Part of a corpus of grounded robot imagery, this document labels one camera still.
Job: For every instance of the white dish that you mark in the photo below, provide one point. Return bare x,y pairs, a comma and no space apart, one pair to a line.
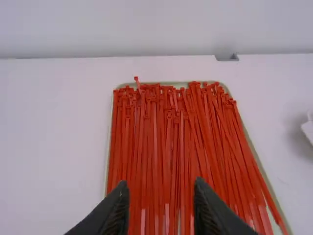
308,129

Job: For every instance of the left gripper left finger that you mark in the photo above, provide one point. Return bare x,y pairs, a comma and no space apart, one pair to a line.
117,210

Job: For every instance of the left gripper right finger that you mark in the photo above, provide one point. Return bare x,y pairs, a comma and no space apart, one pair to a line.
210,210

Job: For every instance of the pale tray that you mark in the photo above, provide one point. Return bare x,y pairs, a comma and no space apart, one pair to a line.
176,85

